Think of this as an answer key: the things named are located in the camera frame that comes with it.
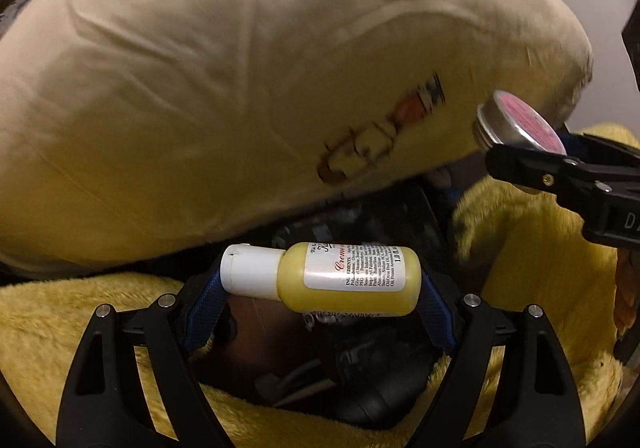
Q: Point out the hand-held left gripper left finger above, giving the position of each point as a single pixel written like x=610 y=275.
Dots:
x=206 y=310

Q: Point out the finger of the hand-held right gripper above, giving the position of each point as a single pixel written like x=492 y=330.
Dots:
x=530 y=168
x=575 y=140

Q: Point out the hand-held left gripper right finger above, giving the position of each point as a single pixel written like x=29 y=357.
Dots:
x=440 y=320

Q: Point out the round tin with pink label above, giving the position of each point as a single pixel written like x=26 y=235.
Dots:
x=520 y=118

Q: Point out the yellow lotion bottle white cap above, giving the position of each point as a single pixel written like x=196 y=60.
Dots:
x=280 y=283

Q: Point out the person's right hand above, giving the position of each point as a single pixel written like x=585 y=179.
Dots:
x=629 y=293

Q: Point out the yellow fuzzy bag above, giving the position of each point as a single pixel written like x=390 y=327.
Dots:
x=525 y=253

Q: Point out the beige fabric bag flap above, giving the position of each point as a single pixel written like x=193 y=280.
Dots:
x=200 y=78

